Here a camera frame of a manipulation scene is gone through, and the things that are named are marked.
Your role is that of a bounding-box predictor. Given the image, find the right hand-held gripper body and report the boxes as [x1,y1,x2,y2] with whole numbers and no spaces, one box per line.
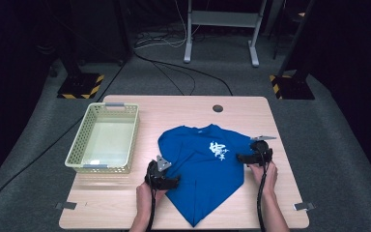
[250,134,277,167]

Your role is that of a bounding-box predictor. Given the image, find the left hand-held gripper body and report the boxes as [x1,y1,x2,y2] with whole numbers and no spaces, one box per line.
[144,155,175,191]

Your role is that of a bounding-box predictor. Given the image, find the blue t-shirt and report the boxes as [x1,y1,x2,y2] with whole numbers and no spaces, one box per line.
[157,124,255,228]

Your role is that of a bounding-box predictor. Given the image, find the person's left hand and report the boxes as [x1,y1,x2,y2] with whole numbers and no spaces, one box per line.
[135,182,168,212]

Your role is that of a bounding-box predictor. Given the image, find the person's right hand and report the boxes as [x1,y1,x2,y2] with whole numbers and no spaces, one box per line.
[246,160,278,194]

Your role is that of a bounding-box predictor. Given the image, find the cream perforated plastic basket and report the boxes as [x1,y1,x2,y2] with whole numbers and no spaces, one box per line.
[64,101,140,175]

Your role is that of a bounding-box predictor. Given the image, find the grey tape strip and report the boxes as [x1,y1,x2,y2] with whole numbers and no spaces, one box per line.
[293,202,316,212]
[55,201,77,211]

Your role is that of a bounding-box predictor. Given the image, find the black stand with striped base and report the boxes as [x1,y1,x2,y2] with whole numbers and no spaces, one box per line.
[57,47,105,100]
[269,0,317,101]

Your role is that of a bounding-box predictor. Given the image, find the dark cabinet on castors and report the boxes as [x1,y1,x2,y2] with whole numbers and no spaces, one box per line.
[67,0,133,67]

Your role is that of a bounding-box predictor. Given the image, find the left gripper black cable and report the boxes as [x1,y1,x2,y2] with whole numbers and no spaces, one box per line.
[146,188,157,232]

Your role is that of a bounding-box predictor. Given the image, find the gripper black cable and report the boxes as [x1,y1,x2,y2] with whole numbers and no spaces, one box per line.
[146,188,157,232]
[256,151,269,232]

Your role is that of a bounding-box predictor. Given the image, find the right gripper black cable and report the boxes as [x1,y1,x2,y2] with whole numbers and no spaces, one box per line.
[256,151,269,232]

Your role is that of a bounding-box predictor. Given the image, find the thin black floor cable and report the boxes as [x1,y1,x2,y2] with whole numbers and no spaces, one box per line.
[153,62,197,97]

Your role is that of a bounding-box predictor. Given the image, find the long black floor cable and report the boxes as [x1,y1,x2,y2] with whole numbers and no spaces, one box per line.
[0,61,128,228]

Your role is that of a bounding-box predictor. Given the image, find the white metal stand frame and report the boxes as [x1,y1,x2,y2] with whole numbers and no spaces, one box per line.
[183,0,268,68]

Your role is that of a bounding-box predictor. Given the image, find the white floor cables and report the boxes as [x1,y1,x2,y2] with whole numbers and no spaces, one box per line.
[133,0,201,50]

